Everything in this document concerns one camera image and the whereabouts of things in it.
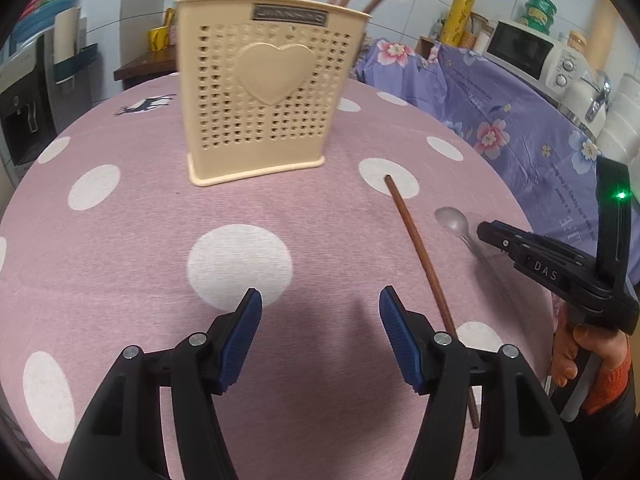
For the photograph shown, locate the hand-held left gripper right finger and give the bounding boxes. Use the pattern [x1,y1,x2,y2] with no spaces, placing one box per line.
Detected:
[378,286,583,480]

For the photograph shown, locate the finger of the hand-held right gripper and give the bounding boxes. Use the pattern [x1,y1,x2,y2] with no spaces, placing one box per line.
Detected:
[476,219,535,262]

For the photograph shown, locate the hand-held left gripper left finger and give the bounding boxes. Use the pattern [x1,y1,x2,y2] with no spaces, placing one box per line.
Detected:
[59,287,264,480]

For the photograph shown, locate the metal spoon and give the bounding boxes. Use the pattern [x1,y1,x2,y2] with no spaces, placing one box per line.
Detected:
[434,206,506,281]

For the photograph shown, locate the cream plastic utensil holder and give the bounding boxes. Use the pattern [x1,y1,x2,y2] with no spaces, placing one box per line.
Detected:
[175,0,373,188]

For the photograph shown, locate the person's right forearm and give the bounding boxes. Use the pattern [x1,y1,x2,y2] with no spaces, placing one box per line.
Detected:
[582,335,640,480]

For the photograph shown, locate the person's right hand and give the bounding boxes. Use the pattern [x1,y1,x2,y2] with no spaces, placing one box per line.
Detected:
[551,305,630,388]

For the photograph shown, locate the white paper rolls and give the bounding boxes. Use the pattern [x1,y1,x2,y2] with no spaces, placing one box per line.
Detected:
[597,72,640,161]

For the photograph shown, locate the purple floral cloth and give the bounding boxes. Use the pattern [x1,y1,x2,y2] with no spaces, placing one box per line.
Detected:
[350,37,616,271]

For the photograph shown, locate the pink polka-dot tablecloth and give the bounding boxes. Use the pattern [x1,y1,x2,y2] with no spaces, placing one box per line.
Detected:
[0,72,556,480]

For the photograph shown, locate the white kettle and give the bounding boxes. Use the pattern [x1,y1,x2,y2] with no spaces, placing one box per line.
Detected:
[562,71,613,126]

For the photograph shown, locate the white microwave oven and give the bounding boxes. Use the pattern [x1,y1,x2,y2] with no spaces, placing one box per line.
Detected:
[485,19,581,93]

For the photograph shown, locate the beige tall cylinder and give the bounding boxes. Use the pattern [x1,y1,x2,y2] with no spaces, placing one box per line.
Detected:
[586,0,621,68]

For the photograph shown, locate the yellow roll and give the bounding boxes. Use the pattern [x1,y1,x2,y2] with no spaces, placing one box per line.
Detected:
[440,0,476,46]

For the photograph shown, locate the stack of green containers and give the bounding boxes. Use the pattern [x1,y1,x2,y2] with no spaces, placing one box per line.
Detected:
[522,0,557,35]

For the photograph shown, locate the dark wooden washstand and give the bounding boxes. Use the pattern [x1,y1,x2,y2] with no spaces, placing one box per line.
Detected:
[114,50,178,81]

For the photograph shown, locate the grey water dispenser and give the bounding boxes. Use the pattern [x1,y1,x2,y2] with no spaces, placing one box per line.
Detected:
[0,30,58,171]

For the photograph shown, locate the teal plastic holder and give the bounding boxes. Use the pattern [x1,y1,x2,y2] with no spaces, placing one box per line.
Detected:
[52,42,98,83]

